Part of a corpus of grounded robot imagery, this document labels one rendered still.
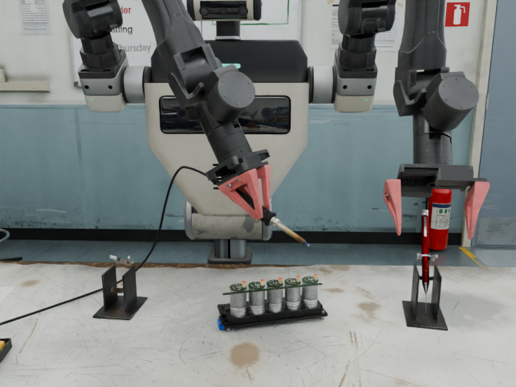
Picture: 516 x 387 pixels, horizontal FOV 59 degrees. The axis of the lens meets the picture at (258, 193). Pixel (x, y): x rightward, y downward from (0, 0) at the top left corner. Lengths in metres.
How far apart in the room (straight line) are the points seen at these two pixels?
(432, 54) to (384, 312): 0.41
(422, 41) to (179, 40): 0.37
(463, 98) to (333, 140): 2.58
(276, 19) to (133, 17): 0.96
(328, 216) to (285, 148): 2.34
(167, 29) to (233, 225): 0.52
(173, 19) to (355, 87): 0.50
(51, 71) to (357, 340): 3.16
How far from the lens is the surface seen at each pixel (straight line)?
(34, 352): 0.71
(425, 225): 0.78
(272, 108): 1.03
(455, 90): 0.71
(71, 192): 3.62
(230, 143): 0.71
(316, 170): 3.28
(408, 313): 0.77
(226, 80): 0.67
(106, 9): 1.10
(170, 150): 1.07
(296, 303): 0.71
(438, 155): 0.73
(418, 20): 0.78
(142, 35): 3.33
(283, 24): 3.22
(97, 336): 0.72
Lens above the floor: 1.09
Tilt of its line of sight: 13 degrees down
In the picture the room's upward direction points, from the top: straight up
